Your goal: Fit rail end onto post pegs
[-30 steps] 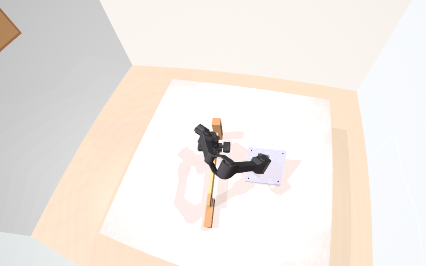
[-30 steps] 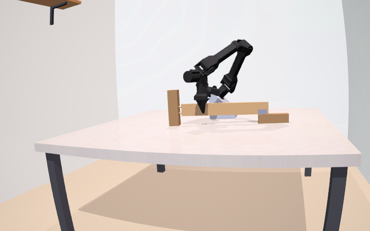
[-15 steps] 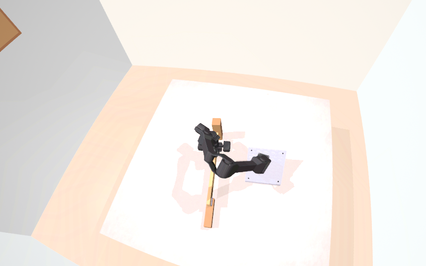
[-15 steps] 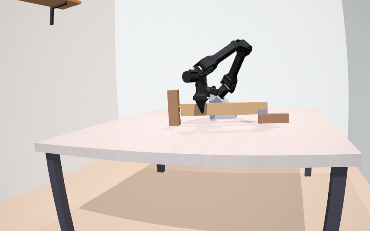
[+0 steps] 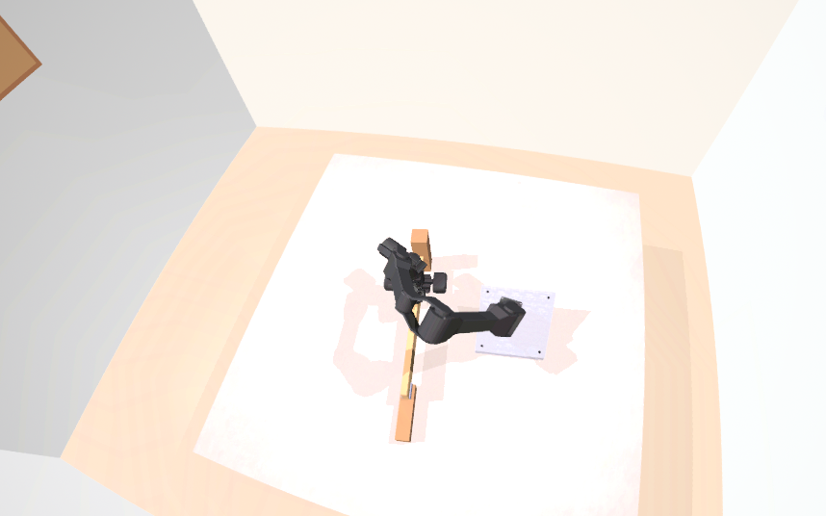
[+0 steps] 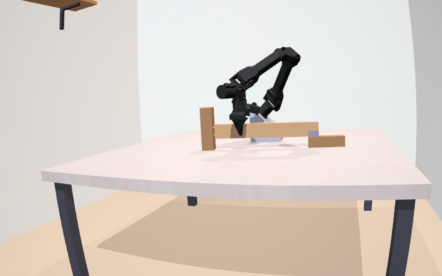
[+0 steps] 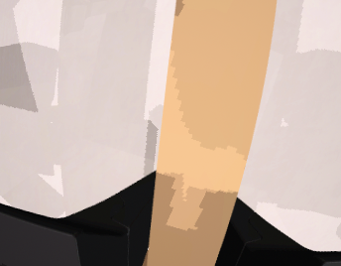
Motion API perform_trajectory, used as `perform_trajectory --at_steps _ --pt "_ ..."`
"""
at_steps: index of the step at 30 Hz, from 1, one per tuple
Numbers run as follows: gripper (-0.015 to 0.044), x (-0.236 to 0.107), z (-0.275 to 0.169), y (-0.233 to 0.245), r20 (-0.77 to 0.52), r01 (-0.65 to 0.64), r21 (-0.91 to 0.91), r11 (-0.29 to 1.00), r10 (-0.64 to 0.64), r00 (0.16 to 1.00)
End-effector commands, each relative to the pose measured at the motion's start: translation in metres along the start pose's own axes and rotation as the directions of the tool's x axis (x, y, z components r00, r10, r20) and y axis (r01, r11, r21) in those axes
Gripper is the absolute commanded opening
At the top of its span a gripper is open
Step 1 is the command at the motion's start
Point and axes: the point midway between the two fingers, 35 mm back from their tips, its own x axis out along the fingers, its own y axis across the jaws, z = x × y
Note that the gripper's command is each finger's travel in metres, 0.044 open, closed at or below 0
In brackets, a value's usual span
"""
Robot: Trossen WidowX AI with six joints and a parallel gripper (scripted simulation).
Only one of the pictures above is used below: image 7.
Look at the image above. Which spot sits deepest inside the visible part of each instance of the long wooden rail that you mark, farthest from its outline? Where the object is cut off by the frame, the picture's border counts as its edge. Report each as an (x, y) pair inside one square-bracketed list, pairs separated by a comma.
[(219, 53)]

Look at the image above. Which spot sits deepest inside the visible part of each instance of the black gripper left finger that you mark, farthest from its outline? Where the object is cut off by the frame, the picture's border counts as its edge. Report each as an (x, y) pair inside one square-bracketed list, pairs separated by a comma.
[(114, 232)]

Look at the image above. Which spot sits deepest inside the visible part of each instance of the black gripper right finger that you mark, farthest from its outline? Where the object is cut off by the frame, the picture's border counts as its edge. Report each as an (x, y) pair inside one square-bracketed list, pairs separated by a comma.
[(252, 241)]

